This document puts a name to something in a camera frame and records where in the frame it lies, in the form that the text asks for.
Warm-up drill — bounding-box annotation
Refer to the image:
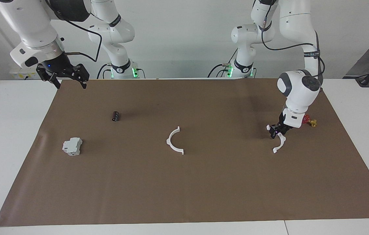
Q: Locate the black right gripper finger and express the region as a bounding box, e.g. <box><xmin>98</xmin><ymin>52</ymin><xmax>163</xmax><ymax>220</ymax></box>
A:
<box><xmin>79</xmin><ymin>65</ymin><xmax>90</xmax><ymax>89</ymax></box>
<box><xmin>49</xmin><ymin>74</ymin><xmax>62</xmax><ymax>89</ymax></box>

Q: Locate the white half-ring pipe clamp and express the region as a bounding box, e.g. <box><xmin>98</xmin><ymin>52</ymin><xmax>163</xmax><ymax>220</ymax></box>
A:
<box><xmin>266</xmin><ymin>124</ymin><xmax>286</xmax><ymax>154</ymax></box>
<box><xmin>166</xmin><ymin>126</ymin><xmax>185</xmax><ymax>155</ymax></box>

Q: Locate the brass valve with red handwheel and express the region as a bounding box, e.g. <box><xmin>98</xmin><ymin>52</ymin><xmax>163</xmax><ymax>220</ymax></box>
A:
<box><xmin>302</xmin><ymin>114</ymin><xmax>317</xmax><ymax>127</ymax></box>

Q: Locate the white circuit breaker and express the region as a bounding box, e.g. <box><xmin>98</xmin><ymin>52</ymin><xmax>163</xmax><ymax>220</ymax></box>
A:
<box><xmin>62</xmin><ymin>137</ymin><xmax>83</xmax><ymax>156</ymax></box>

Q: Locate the brown paper table mat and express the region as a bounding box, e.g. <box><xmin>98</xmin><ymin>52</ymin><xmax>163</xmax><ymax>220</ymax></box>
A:
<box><xmin>0</xmin><ymin>78</ymin><xmax>369</xmax><ymax>227</ymax></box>

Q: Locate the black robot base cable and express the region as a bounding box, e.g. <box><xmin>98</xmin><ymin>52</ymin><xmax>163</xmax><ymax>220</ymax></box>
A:
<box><xmin>208</xmin><ymin>49</ymin><xmax>239</xmax><ymax>78</ymax></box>
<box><xmin>97</xmin><ymin>63</ymin><xmax>110</xmax><ymax>79</ymax></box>

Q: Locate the white wall power box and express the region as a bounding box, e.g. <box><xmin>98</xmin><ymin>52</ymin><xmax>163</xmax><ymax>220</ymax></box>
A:
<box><xmin>10</xmin><ymin>63</ymin><xmax>46</xmax><ymax>80</ymax></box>

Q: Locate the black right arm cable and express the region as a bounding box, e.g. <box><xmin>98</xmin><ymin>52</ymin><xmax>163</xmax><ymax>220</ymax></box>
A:
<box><xmin>45</xmin><ymin>0</ymin><xmax>102</xmax><ymax>63</ymax></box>

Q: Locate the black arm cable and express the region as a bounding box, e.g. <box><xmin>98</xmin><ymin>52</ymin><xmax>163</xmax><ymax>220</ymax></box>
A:
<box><xmin>261</xmin><ymin>13</ymin><xmax>326</xmax><ymax>86</ymax></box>
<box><xmin>45</xmin><ymin>0</ymin><xmax>102</xmax><ymax>63</ymax></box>

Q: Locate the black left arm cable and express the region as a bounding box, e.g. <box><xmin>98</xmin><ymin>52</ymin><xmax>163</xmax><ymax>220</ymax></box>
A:
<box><xmin>261</xmin><ymin>13</ymin><xmax>326</xmax><ymax>86</ymax></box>

